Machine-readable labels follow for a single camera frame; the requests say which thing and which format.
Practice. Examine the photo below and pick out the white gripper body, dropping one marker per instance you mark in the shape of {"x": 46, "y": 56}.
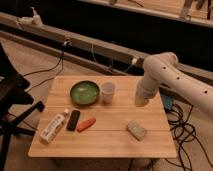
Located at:
{"x": 140, "y": 101}

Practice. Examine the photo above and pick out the green ceramic bowl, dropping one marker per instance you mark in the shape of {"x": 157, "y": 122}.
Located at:
{"x": 84, "y": 93}

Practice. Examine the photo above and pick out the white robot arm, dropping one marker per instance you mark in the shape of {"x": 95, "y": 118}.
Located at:
{"x": 162, "y": 68}

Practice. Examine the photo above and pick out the grey sponge block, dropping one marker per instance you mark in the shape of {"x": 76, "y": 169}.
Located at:
{"x": 136, "y": 130}

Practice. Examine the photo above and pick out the white plastic cup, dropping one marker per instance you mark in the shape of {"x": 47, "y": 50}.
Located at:
{"x": 107, "y": 92}

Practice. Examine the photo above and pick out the wooden table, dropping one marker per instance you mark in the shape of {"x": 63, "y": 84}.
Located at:
{"x": 108, "y": 137}

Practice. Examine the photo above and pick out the orange carrot toy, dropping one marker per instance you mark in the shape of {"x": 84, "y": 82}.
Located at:
{"x": 85, "y": 124}

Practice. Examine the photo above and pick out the black rectangular remote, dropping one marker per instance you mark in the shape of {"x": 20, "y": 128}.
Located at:
{"x": 73, "y": 120}

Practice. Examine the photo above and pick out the white tube bottle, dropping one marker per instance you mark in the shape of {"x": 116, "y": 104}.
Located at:
{"x": 53, "y": 127}

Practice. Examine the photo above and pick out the black office chair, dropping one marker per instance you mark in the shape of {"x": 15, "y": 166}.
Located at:
{"x": 12, "y": 91}

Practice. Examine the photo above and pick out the long metal rail beam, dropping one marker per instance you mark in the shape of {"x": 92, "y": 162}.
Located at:
{"x": 105, "y": 49}

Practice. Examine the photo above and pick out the white clamp on rail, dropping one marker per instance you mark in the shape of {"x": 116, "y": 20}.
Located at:
{"x": 35, "y": 19}

